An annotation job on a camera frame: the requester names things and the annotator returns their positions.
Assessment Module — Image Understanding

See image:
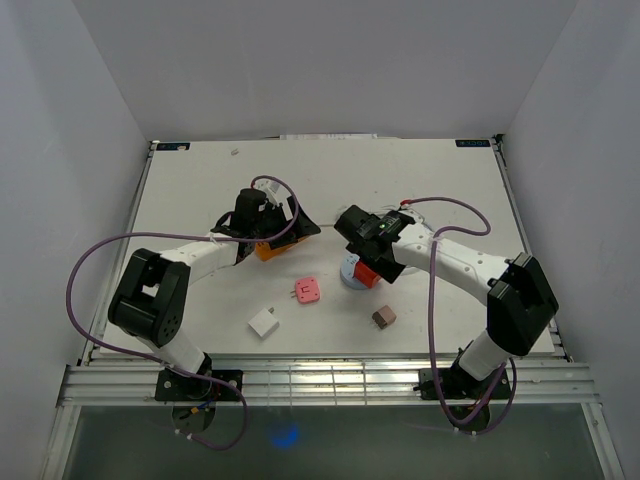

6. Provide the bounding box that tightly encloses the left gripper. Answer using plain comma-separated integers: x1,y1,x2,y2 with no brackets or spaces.
251,196,320,250

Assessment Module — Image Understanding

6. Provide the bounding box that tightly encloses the blue round power socket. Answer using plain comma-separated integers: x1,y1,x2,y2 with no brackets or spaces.
340,254,370,290

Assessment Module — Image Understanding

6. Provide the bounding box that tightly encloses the red cube socket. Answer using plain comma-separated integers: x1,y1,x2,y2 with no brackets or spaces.
353,261,381,289

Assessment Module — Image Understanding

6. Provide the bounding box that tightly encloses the orange power strip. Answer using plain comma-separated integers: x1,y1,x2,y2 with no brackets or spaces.
255,242,293,262

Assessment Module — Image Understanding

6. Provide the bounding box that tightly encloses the pink plug adapter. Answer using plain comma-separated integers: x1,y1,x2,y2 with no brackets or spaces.
291,276,321,305

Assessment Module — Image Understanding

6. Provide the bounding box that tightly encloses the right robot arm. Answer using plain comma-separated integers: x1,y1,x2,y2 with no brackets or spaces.
334,205,559,397

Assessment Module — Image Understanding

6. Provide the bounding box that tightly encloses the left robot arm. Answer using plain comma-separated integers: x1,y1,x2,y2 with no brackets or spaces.
108,188,321,400

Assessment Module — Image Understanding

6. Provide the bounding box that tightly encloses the brown pink charger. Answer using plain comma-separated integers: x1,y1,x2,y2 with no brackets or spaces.
371,305,397,330

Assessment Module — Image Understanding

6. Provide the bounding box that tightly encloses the white charger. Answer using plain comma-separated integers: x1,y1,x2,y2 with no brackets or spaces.
248,308,280,340

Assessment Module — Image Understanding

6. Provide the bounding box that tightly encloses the right blue table label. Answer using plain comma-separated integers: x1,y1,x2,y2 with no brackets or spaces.
455,139,491,148

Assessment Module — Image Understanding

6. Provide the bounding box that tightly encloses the blue table label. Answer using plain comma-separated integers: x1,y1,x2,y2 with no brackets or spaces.
155,142,191,151
455,139,491,148

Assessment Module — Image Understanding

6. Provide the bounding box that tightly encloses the left blue table label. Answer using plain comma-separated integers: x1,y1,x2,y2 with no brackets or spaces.
155,142,191,151

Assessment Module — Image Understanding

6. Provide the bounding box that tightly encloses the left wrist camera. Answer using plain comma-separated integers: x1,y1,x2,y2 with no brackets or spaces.
254,179,281,206

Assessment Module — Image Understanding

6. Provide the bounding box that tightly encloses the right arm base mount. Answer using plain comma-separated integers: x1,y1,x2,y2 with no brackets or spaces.
413,368,512,400

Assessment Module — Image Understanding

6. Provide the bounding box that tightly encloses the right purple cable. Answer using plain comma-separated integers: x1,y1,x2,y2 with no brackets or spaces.
399,195,519,436

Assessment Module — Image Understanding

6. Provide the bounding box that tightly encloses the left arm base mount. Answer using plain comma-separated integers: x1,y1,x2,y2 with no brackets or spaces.
154,369,239,403

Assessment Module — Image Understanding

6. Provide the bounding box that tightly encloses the aluminium front rail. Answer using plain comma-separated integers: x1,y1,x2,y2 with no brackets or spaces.
57,357,600,407

